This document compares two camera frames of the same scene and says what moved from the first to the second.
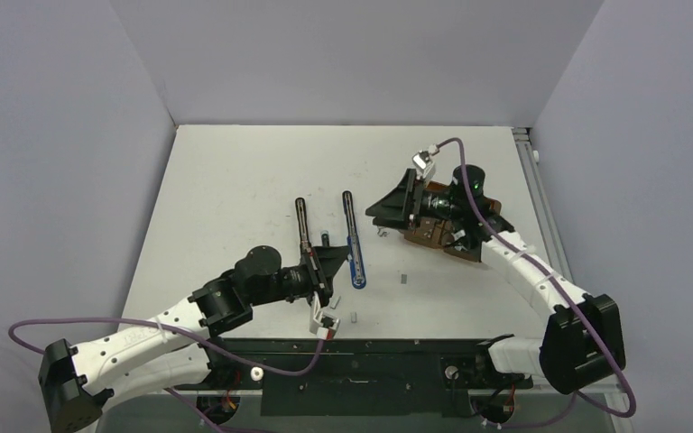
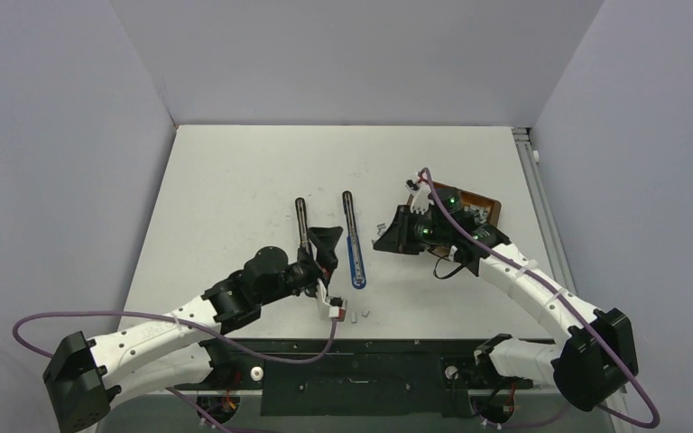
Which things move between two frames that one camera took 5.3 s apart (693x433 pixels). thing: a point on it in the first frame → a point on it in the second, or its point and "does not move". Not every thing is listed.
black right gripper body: (413, 198) → (415, 232)
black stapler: (305, 244) does not move
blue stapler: (354, 243) does not move
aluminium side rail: (525, 140) does not move
